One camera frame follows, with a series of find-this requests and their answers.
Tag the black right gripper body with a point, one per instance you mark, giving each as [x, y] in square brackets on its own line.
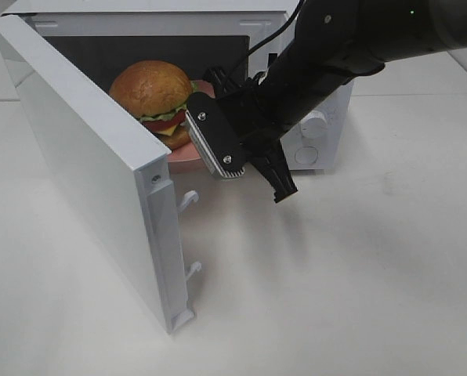
[256, 131]

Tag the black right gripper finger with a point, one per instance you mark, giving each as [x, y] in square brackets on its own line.
[265, 153]

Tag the round white door button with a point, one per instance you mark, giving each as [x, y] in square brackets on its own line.
[306, 155]

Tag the white timer knob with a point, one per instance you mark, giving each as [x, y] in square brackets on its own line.
[313, 125]

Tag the pink round plate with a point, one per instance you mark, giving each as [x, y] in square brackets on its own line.
[186, 158]

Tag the burger with lettuce and tomato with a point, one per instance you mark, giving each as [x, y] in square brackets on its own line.
[155, 93]

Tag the white microwave door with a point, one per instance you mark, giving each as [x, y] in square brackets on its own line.
[112, 170]

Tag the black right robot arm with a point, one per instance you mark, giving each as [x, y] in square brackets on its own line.
[333, 43]

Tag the white microwave oven body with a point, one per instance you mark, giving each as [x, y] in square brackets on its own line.
[102, 38]

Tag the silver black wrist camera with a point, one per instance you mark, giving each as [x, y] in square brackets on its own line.
[213, 137]

